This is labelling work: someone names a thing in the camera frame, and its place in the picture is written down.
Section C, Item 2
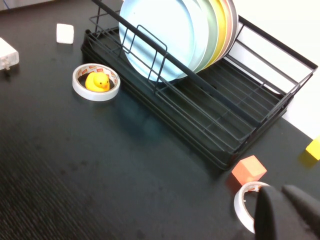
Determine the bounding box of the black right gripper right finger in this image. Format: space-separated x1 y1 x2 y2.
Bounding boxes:
282 184 320 240

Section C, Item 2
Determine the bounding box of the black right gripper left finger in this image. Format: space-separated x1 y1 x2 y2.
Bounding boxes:
253 186 318 240

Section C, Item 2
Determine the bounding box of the light blue plate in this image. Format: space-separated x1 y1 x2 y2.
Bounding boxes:
118 0 196 83

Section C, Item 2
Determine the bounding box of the yellow plate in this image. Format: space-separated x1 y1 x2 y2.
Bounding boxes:
208 0 228 65

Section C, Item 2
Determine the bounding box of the green plate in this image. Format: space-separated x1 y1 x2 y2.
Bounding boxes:
197 0 220 71

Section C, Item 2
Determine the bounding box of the pink plate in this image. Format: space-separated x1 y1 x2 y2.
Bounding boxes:
219 0 234 58

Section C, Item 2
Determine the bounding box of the grey plate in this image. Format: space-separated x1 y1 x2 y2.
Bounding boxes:
226 0 240 55

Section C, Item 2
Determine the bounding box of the white tape roll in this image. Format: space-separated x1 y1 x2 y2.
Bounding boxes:
233 181 272 235
72 63 121 102

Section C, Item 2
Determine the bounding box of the orange foam cube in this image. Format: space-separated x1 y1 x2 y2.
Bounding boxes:
231 155 268 186

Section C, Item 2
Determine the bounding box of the yellow foam cube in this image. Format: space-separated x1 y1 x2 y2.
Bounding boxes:
305 136 320 161

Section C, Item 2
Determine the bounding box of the yellow rubber duck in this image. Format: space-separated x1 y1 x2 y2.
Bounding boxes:
84 72 111 93

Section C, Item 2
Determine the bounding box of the white foam cube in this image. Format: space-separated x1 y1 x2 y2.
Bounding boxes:
56 23 75 45

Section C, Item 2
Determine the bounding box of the white power adapter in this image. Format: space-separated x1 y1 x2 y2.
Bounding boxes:
0 37 20 71

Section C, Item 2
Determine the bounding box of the black wire dish rack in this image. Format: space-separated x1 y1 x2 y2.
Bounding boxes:
80 0 319 171

